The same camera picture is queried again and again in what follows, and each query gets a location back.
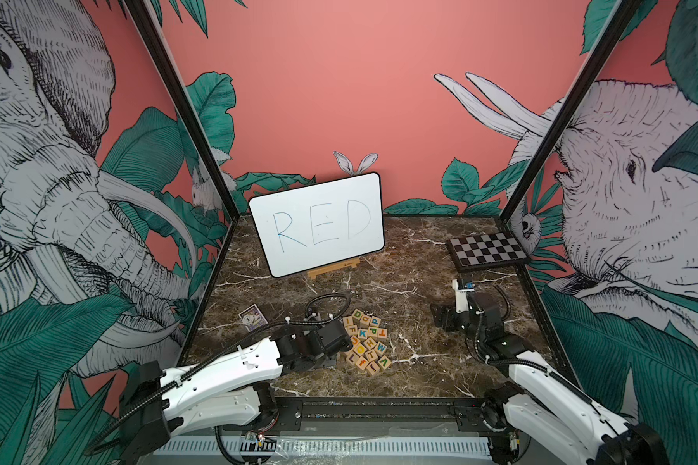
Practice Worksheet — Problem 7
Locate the white slotted cable duct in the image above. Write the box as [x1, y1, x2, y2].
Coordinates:
[150, 435, 492, 460]

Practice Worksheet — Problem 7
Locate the black left frame post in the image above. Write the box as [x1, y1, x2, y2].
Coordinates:
[123, 0, 240, 223]

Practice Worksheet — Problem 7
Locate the whiteboard with RED writing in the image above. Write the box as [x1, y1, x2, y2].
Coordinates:
[248, 172, 386, 278]

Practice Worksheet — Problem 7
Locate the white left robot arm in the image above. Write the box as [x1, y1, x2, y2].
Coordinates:
[117, 320, 353, 464]

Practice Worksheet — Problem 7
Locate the black front mounting rail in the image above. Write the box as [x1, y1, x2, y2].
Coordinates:
[271, 397, 492, 434]

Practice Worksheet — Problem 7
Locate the black frame post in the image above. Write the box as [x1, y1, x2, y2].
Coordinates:
[498, 0, 643, 223]
[123, 0, 240, 223]

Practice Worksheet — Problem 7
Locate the small wooden easel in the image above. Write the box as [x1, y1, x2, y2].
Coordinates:
[306, 258, 360, 280]

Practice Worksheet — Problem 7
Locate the black white checkerboard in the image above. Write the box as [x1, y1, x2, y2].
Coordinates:
[445, 232, 529, 273]

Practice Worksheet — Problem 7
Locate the black right frame post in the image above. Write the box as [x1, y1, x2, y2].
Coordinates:
[498, 0, 643, 223]

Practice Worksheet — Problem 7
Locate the playing card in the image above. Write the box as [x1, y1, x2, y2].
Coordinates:
[238, 304, 268, 331]

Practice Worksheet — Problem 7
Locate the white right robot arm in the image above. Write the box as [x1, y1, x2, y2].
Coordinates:
[430, 289, 669, 464]

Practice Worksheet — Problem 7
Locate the pile of wooden letter blocks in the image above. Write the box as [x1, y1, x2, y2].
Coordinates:
[341, 309, 393, 376]

